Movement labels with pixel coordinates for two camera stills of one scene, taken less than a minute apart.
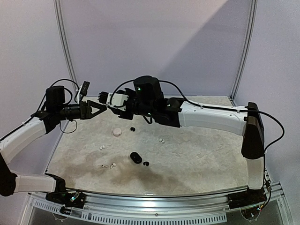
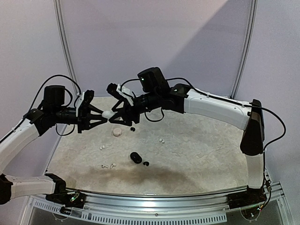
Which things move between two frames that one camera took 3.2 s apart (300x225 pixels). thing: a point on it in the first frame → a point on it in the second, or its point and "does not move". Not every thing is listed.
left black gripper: x=86 y=111 → x=84 y=117
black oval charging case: x=136 y=157 does not move
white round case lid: x=117 y=131 does not move
